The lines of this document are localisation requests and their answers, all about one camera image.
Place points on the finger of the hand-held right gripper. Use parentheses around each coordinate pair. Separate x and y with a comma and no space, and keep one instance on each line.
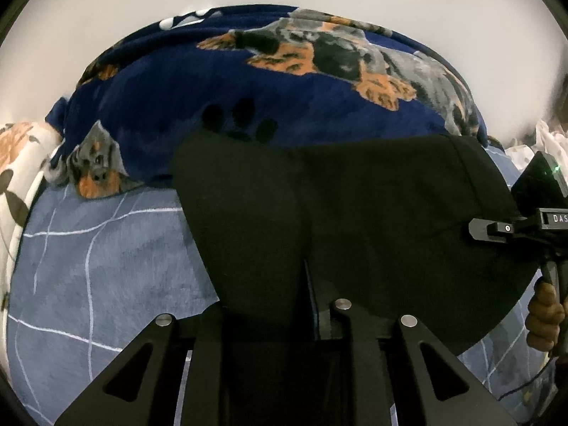
(488,229)

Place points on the black pants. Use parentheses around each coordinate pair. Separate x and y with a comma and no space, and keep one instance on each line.
(355,208)

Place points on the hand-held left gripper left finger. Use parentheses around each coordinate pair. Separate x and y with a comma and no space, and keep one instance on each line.
(204,341)

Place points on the white floral pillow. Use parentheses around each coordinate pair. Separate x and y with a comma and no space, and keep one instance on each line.
(22,177)

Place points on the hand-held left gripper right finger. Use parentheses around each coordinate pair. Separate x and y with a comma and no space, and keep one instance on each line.
(320,317)

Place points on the person's right hand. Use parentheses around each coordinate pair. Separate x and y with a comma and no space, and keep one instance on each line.
(543,315)

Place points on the navy dog print blanket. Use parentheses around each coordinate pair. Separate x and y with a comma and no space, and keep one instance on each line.
(177,75)

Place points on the blue grid bedsheet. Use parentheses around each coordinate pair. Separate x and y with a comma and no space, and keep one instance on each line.
(111,275)

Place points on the white lacy cloth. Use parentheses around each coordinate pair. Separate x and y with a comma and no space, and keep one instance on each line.
(548,140)

